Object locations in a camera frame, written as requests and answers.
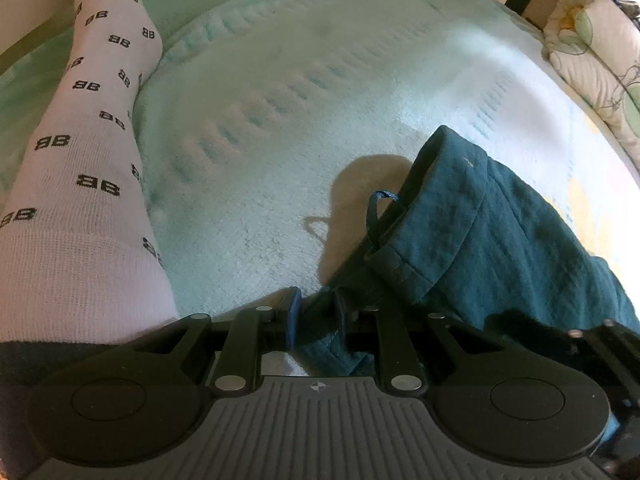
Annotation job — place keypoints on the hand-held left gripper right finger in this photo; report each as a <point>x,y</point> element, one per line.
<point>344,312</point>

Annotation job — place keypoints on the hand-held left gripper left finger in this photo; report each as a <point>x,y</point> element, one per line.
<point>294,317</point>

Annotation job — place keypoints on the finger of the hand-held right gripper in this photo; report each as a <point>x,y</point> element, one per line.
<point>607,337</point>

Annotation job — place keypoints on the teal pants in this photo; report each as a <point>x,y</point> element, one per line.
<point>475,240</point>

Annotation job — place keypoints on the pale fleece blanket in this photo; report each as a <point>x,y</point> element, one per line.
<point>300,110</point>

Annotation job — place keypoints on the person's white patterned stocking leg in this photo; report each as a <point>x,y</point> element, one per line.
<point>75,210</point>

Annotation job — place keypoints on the dark cloth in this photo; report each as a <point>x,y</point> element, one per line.
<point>45,360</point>

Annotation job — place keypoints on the floral patterned pillow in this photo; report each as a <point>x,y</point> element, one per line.
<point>595,55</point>

